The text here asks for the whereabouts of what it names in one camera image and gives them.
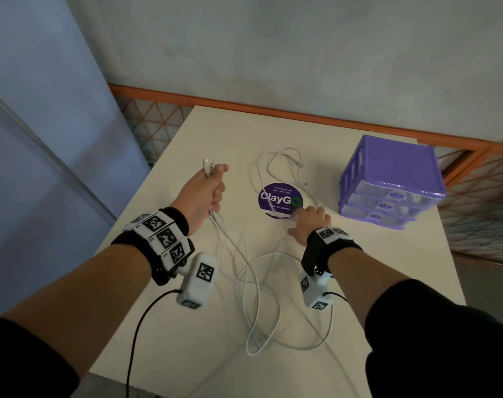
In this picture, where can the person's left hand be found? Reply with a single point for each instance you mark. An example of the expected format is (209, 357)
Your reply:
(199, 198)

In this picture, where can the person's right hand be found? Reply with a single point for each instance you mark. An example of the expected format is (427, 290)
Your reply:
(311, 223)

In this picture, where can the blue-grey partition panel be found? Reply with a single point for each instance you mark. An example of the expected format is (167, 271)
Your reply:
(35, 78)

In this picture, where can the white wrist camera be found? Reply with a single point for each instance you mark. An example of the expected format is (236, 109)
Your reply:
(315, 292)
(197, 281)

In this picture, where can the person's right forearm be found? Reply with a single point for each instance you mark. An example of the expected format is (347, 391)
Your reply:
(367, 277)

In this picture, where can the cream white table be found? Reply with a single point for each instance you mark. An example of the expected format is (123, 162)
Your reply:
(384, 252)

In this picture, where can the black marker wristband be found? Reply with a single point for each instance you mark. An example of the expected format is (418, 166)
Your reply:
(152, 244)
(330, 248)

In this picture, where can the grey metal pole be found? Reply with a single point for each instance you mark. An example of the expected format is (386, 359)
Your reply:
(48, 153)

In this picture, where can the round purple sticker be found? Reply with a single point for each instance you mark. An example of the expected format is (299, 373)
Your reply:
(276, 194)

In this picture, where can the purple plastic drawer organizer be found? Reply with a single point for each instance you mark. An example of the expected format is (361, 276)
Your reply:
(392, 161)

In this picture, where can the person's left forearm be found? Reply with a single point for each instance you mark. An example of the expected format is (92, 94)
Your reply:
(89, 294)

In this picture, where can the black sleeve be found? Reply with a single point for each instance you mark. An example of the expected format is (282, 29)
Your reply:
(442, 348)
(23, 360)

